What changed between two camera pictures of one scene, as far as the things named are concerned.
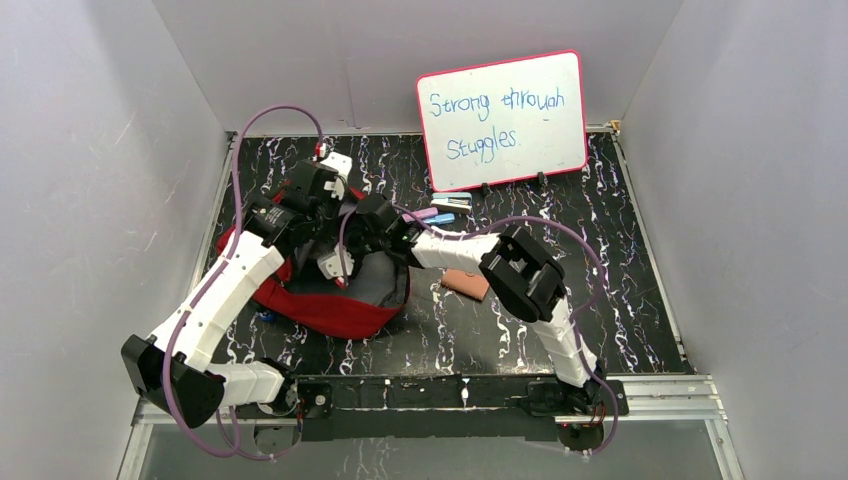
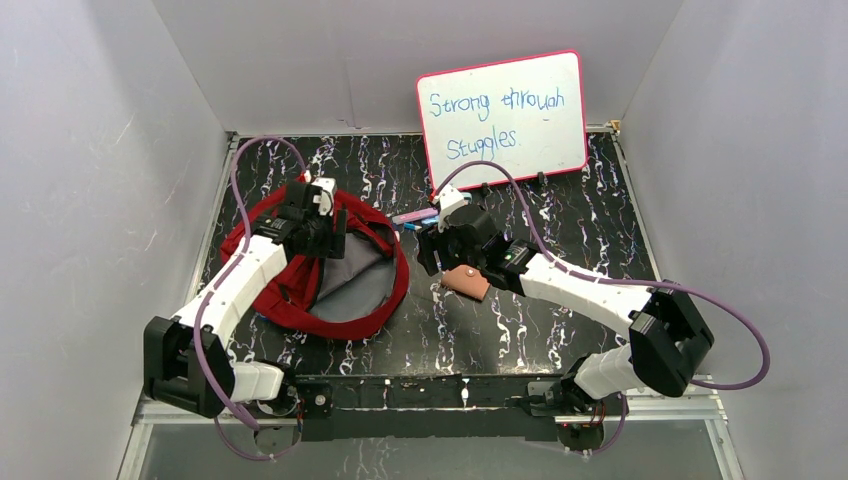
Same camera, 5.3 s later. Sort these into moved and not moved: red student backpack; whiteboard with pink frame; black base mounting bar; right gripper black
Moved: right gripper black
Not moved: red student backpack; black base mounting bar; whiteboard with pink frame
